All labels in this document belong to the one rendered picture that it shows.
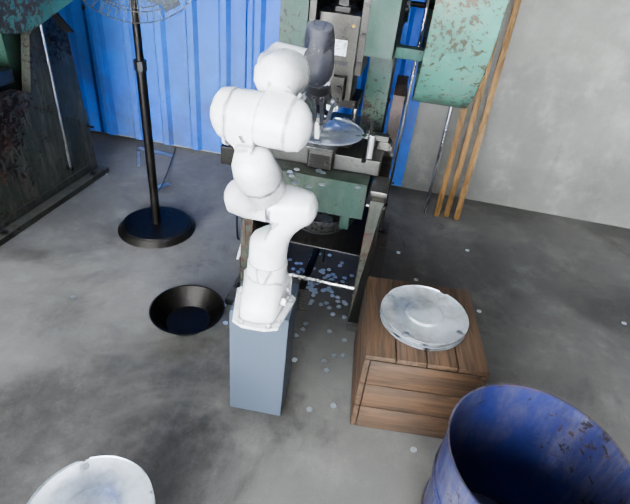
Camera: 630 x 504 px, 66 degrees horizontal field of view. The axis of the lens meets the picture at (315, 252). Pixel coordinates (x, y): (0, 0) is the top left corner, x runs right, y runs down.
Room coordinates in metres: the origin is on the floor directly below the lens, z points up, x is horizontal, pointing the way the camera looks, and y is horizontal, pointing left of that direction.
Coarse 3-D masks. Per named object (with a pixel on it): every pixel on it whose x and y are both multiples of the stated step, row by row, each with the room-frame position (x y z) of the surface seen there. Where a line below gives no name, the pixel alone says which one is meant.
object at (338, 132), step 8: (336, 120) 1.85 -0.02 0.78; (344, 120) 1.86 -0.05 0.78; (328, 128) 1.74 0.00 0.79; (336, 128) 1.75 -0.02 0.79; (344, 128) 1.77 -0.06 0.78; (352, 128) 1.78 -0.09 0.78; (360, 128) 1.79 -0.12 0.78; (312, 136) 1.65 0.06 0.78; (320, 136) 1.66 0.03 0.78; (328, 136) 1.67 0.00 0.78; (336, 136) 1.68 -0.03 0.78; (344, 136) 1.69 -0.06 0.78; (352, 136) 1.70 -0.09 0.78; (320, 144) 1.59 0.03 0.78; (328, 144) 1.59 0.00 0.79; (336, 144) 1.60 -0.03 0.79; (344, 144) 1.61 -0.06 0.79
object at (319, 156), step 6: (306, 144) 1.58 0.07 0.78; (312, 144) 1.59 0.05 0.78; (312, 150) 1.68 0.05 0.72; (318, 150) 1.56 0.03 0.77; (324, 150) 1.56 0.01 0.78; (330, 150) 1.55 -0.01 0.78; (336, 150) 1.57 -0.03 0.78; (312, 156) 1.68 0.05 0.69; (318, 156) 1.68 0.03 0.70; (324, 156) 1.68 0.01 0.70; (330, 156) 1.67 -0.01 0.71; (312, 162) 1.67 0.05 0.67; (318, 162) 1.68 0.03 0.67; (324, 162) 1.67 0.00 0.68; (330, 162) 1.67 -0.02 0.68; (324, 168) 1.68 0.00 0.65; (330, 168) 1.67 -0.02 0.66
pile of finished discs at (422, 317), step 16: (400, 288) 1.36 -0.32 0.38; (416, 288) 1.37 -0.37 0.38; (432, 288) 1.37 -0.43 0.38; (384, 304) 1.26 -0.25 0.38; (400, 304) 1.27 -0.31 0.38; (416, 304) 1.27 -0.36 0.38; (432, 304) 1.28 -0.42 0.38; (448, 304) 1.30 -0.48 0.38; (384, 320) 1.18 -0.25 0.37; (400, 320) 1.19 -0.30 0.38; (416, 320) 1.19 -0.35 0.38; (432, 320) 1.20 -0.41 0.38; (448, 320) 1.22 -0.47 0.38; (464, 320) 1.22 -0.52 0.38; (400, 336) 1.12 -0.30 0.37; (416, 336) 1.12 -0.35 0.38; (432, 336) 1.13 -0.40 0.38; (448, 336) 1.14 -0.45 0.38; (464, 336) 1.17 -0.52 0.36
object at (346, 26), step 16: (320, 16) 1.78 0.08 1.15; (336, 16) 1.78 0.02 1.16; (352, 16) 1.77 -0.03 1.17; (336, 32) 1.77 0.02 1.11; (352, 32) 1.77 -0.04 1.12; (336, 48) 1.77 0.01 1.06; (352, 48) 1.77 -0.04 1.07; (336, 64) 1.77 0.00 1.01; (352, 64) 1.76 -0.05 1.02; (336, 80) 1.74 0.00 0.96; (352, 80) 1.76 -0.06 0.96; (336, 96) 1.74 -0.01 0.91; (352, 96) 1.80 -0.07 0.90
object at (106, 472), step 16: (80, 464) 0.66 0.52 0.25; (96, 464) 0.66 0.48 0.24; (112, 464) 0.67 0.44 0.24; (128, 464) 0.67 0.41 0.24; (48, 480) 0.61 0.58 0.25; (64, 480) 0.61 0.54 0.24; (80, 480) 0.62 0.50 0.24; (96, 480) 0.62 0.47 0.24; (112, 480) 0.63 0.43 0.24; (128, 480) 0.63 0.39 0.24; (144, 480) 0.64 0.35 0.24; (32, 496) 0.56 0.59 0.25; (48, 496) 0.57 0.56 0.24; (64, 496) 0.57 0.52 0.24; (80, 496) 0.58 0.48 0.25; (96, 496) 0.58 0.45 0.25; (112, 496) 0.58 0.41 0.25; (128, 496) 0.59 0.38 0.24
